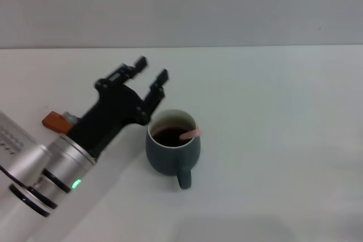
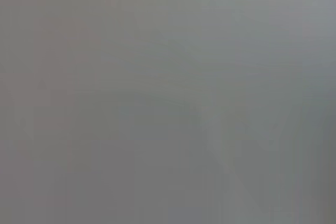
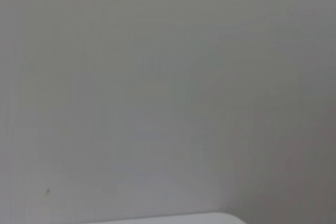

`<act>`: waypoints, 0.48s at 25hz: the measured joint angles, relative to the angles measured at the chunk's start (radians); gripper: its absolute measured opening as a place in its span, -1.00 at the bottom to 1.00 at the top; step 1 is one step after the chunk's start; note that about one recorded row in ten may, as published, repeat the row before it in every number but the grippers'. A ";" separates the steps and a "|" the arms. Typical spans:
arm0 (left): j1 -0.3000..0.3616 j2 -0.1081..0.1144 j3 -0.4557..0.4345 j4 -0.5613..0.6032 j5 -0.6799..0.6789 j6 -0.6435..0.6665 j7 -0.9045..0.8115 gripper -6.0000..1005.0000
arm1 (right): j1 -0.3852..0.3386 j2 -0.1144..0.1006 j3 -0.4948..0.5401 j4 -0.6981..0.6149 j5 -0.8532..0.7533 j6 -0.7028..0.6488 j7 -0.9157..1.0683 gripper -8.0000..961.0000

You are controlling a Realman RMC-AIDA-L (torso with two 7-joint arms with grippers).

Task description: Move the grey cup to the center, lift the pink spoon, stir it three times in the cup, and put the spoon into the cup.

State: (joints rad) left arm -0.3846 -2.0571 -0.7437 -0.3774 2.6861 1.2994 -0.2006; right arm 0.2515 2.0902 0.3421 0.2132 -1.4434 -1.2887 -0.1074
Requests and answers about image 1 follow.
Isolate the grey left wrist camera housing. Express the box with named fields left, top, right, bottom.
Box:
left=0, top=110, right=53, bottom=189

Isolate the pink handled metal spoon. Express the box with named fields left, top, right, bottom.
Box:
left=178, top=129, right=203, bottom=141

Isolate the left gripper cable connector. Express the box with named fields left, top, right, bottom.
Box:
left=62, top=111, right=81, bottom=125

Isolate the dark brown wooden block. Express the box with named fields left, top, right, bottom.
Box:
left=41, top=111, right=72, bottom=134

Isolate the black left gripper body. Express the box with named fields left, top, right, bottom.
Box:
left=67, top=78, right=148, bottom=158

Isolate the grey ceramic coffee cup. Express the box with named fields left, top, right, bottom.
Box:
left=145, top=108, right=201, bottom=190

